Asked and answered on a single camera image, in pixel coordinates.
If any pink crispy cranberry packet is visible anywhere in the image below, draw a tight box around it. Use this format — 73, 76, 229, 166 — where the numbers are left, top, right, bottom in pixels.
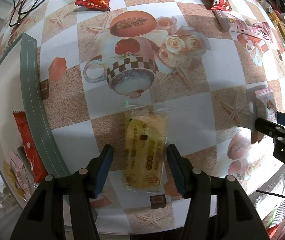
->
248, 87, 278, 144

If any long red snack packet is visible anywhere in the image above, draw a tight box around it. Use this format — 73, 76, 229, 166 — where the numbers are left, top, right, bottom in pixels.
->
13, 111, 47, 183

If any yellow wafer snack packet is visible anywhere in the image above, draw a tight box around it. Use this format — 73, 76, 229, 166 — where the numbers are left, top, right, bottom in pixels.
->
123, 105, 169, 193

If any gold foil candy packet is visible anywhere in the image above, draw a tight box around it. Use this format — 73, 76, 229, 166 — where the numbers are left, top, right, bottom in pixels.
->
2, 160, 30, 202

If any pink white snack packet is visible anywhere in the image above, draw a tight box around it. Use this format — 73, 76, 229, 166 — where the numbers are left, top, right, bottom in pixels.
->
213, 10, 273, 42

